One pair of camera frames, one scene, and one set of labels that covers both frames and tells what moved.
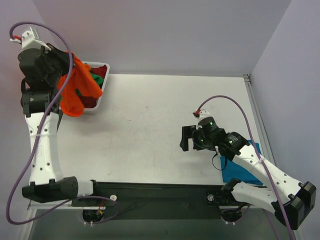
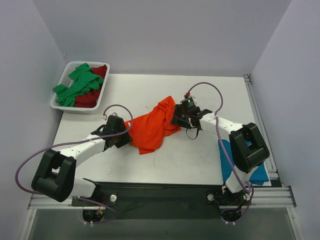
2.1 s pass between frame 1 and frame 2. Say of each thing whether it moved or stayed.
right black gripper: moved
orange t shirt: moved
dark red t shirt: stayed
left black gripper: moved
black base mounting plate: stayed
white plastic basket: stayed
